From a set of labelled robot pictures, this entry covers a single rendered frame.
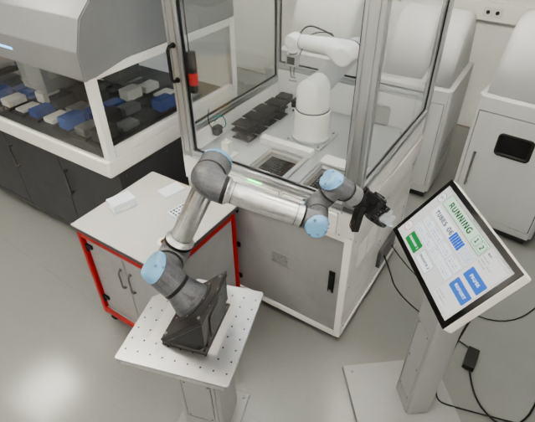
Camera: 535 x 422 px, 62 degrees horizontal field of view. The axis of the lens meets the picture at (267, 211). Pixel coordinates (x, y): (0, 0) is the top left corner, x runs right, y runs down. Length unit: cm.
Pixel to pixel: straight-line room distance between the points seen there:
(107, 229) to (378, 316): 165
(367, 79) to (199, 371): 121
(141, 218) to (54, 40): 94
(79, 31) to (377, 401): 228
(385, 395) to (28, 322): 211
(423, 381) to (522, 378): 77
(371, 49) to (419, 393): 155
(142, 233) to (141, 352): 69
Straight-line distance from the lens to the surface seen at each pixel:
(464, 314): 161
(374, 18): 165
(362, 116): 177
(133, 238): 226
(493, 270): 162
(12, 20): 276
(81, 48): 236
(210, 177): 145
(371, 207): 165
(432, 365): 218
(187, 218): 167
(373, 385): 255
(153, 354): 178
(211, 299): 164
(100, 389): 269
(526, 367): 295
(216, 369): 170
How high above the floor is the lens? 219
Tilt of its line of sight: 38 degrees down
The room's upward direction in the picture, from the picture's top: 1 degrees counter-clockwise
